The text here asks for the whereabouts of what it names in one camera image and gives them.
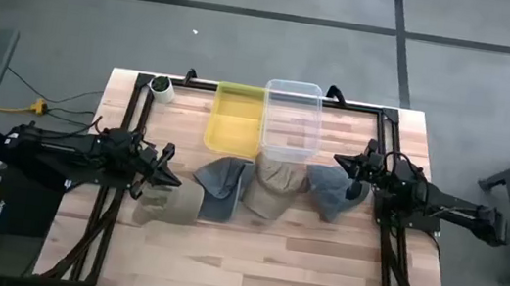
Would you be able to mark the black box with white print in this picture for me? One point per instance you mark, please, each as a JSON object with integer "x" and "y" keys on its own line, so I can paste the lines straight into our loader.
{"x": 19, "y": 211}

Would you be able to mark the blue-grey baseball cap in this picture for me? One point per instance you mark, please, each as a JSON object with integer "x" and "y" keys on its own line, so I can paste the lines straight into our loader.
{"x": 222, "y": 185}
{"x": 327, "y": 192}

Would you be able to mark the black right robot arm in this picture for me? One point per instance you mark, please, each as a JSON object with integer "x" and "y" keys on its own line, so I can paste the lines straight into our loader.
{"x": 453, "y": 209}

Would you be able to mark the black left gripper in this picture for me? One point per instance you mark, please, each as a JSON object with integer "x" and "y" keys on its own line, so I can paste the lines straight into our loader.
{"x": 146, "y": 161}

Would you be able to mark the yellow plastic bin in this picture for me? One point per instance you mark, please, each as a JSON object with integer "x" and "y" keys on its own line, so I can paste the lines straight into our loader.
{"x": 235, "y": 121}

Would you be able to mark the khaki baseball cap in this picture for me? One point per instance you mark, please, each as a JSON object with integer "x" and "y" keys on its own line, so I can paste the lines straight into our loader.
{"x": 273, "y": 190}
{"x": 172, "y": 206}

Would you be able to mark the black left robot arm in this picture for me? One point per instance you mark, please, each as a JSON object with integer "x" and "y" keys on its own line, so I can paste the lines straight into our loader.
{"x": 66, "y": 150}

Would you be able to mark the small green plant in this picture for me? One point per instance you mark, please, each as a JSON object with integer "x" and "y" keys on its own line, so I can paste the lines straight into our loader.
{"x": 160, "y": 83}

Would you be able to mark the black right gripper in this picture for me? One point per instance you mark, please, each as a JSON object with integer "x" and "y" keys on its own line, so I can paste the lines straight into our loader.
{"x": 371, "y": 165}

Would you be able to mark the black aluminium table frame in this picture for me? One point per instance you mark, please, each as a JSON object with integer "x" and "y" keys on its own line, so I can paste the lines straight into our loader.
{"x": 358, "y": 108}

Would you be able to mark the white plant pot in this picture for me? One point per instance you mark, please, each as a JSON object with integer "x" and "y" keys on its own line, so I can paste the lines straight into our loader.
{"x": 166, "y": 96}

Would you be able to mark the clear plastic bin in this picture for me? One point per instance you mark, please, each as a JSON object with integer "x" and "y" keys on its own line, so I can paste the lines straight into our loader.
{"x": 292, "y": 123}

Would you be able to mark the black clamp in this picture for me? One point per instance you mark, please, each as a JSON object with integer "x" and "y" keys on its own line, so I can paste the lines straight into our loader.
{"x": 190, "y": 75}
{"x": 336, "y": 93}

